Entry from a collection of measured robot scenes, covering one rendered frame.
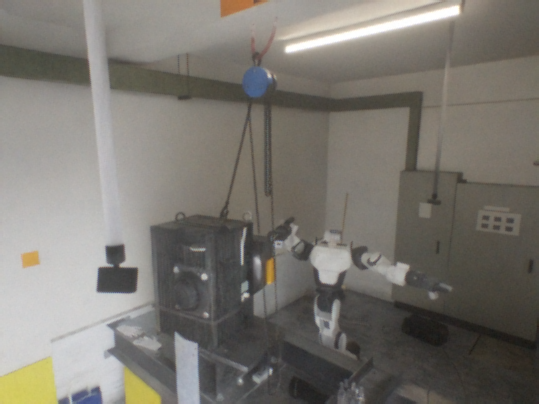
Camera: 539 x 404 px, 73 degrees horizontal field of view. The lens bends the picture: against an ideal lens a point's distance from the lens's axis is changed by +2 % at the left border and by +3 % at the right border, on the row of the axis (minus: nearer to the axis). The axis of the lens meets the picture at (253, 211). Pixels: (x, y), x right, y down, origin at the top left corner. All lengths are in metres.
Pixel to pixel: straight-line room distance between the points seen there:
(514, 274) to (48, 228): 4.22
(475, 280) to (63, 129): 4.16
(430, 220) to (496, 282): 0.87
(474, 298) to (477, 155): 1.54
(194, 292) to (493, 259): 3.28
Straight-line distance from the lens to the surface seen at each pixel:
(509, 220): 4.39
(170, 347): 2.62
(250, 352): 2.27
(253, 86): 1.95
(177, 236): 2.22
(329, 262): 2.62
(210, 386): 2.42
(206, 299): 2.12
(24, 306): 2.92
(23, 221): 2.78
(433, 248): 4.61
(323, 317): 2.85
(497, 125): 4.58
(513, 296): 4.58
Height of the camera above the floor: 2.13
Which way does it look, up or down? 11 degrees down
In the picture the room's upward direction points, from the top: straight up
